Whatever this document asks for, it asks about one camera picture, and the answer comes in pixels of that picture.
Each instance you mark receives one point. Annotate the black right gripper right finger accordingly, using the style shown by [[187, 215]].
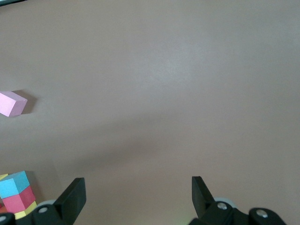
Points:
[[218, 213]]

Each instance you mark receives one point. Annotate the yellow foam cube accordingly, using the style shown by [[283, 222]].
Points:
[[2, 177], [25, 211]]

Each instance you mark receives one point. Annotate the black table edge strip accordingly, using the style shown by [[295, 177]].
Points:
[[9, 2]]

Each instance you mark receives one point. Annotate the red foam cube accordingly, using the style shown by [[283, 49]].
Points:
[[16, 201]]

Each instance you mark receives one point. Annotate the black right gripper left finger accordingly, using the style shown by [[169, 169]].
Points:
[[68, 204]]

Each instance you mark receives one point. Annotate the cyan foam cube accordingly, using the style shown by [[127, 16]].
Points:
[[11, 185]]

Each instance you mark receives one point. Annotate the brown table cover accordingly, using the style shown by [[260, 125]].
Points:
[[164, 93]]

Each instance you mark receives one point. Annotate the pink foam cube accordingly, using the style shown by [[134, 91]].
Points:
[[9, 103]]

